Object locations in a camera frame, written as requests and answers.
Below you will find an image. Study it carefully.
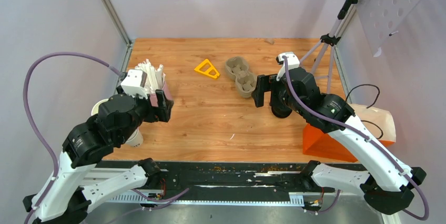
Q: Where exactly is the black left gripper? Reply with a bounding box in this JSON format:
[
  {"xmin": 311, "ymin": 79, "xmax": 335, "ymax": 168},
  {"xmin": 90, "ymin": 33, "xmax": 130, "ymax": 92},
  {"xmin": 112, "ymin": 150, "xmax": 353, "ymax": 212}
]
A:
[{"xmin": 119, "ymin": 84, "xmax": 176, "ymax": 144}]

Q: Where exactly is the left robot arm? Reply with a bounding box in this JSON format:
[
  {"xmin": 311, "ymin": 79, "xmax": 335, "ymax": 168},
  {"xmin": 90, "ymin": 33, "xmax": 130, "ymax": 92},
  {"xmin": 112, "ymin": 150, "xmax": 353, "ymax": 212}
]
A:
[{"xmin": 23, "ymin": 90, "xmax": 174, "ymax": 223}]

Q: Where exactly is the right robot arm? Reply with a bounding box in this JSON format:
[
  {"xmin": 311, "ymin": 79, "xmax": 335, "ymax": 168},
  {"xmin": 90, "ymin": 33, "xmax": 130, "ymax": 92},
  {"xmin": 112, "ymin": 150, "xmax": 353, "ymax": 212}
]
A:
[{"xmin": 252, "ymin": 68, "xmax": 427, "ymax": 215}]

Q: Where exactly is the stack of black lids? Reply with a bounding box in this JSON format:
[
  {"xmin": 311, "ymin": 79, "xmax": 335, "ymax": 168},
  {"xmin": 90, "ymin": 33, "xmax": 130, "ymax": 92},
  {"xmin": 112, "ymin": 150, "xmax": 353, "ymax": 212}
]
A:
[{"xmin": 270, "ymin": 103, "xmax": 293, "ymax": 118}]

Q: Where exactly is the pink cup of straws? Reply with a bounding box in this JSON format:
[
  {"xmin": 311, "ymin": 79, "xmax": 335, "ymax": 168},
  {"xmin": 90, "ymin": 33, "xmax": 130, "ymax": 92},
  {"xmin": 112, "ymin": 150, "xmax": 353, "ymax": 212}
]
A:
[{"xmin": 134, "ymin": 59, "xmax": 174, "ymax": 105}]

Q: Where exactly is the cardboard cup carrier stack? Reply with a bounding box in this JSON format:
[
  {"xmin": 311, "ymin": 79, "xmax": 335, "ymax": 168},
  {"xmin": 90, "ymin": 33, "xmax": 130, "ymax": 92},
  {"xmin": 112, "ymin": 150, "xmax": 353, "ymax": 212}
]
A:
[{"xmin": 225, "ymin": 56, "xmax": 257, "ymax": 98}]

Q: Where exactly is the stack of white paper cups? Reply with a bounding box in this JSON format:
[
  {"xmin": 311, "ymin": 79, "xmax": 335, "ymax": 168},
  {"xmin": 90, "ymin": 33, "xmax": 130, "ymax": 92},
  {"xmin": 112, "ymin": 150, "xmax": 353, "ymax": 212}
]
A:
[{"xmin": 91, "ymin": 99, "xmax": 144, "ymax": 147}]

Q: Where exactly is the yellow plastic triangle piece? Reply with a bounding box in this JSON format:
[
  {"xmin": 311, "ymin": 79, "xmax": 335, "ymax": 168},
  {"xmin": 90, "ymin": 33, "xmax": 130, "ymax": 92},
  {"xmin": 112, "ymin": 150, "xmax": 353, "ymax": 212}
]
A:
[{"xmin": 194, "ymin": 59, "xmax": 220, "ymax": 79}]

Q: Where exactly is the orange and white paper bag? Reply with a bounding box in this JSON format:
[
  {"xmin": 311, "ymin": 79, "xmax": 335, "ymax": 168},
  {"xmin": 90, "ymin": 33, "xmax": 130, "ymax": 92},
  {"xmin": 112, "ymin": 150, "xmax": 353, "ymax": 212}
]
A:
[{"xmin": 302, "ymin": 104, "xmax": 397, "ymax": 162}]

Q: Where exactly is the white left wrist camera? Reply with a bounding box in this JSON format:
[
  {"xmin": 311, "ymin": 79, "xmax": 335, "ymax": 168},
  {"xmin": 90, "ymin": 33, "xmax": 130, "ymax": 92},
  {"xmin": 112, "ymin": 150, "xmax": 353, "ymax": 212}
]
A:
[{"xmin": 120, "ymin": 69, "xmax": 148, "ymax": 99}]

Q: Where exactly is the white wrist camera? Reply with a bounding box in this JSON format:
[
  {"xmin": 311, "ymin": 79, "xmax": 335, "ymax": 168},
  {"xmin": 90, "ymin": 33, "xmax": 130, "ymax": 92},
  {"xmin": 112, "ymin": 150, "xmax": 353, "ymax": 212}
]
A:
[
  {"xmin": 276, "ymin": 52, "xmax": 300, "ymax": 81},
  {"xmin": 120, "ymin": 69, "xmax": 148, "ymax": 99}
]

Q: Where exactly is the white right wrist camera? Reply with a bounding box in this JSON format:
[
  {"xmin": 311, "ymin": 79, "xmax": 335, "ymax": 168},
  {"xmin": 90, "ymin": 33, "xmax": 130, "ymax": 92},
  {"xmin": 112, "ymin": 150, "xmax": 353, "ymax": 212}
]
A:
[{"xmin": 276, "ymin": 52, "xmax": 300, "ymax": 81}]

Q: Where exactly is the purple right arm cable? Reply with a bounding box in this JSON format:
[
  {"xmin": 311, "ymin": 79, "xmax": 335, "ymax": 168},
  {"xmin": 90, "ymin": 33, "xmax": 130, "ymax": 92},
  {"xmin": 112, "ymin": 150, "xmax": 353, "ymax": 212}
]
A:
[{"xmin": 282, "ymin": 56, "xmax": 430, "ymax": 221}]

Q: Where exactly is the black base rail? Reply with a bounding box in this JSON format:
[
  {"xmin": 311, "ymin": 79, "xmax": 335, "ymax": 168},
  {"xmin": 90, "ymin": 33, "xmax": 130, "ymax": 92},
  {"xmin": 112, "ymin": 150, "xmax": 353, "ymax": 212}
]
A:
[{"xmin": 83, "ymin": 160, "xmax": 349, "ymax": 206}]

